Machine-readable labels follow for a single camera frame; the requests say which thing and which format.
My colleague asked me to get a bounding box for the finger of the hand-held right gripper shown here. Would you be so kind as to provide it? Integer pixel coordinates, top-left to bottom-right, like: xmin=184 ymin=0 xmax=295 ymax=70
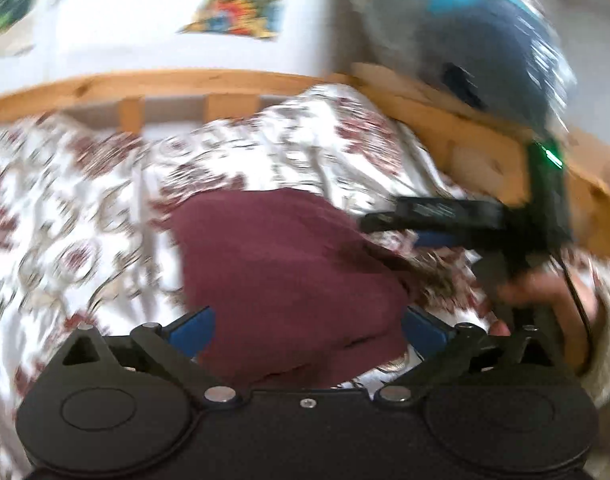
xmin=359 ymin=196 xmax=506 ymax=235
xmin=414 ymin=232 xmax=486 ymax=252

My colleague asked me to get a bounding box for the colourful landscape poster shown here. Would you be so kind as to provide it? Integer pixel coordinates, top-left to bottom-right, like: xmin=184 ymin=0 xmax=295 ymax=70
xmin=177 ymin=0 xmax=291 ymax=41

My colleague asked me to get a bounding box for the clear plastic bag of bedding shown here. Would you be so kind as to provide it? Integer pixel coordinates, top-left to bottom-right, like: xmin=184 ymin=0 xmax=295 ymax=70
xmin=335 ymin=0 xmax=576 ymax=136

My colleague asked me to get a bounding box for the floral satin blanket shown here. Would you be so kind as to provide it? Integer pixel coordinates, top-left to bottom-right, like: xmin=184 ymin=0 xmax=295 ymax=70
xmin=0 ymin=84 xmax=600 ymax=480

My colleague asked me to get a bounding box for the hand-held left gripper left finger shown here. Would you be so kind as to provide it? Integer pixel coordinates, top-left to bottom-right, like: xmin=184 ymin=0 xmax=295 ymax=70
xmin=45 ymin=306 xmax=241 ymax=407

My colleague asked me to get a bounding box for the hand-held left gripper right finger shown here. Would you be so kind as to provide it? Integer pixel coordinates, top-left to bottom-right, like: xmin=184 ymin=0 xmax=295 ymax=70
xmin=374 ymin=306 xmax=566 ymax=406

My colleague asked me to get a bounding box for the maroon long-sleeve shirt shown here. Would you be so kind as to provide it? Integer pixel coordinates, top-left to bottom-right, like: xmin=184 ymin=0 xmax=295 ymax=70
xmin=167 ymin=187 xmax=421 ymax=388

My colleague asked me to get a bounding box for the wooden bed frame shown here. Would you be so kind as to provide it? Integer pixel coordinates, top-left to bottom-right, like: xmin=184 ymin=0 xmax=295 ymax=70
xmin=0 ymin=62 xmax=610 ymax=261

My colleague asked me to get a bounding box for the black cable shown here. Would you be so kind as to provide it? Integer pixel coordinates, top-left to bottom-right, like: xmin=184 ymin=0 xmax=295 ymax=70
xmin=559 ymin=254 xmax=594 ymax=343

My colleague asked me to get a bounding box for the person's right hand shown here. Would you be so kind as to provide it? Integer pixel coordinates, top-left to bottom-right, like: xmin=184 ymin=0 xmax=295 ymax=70
xmin=489 ymin=260 xmax=602 ymax=377

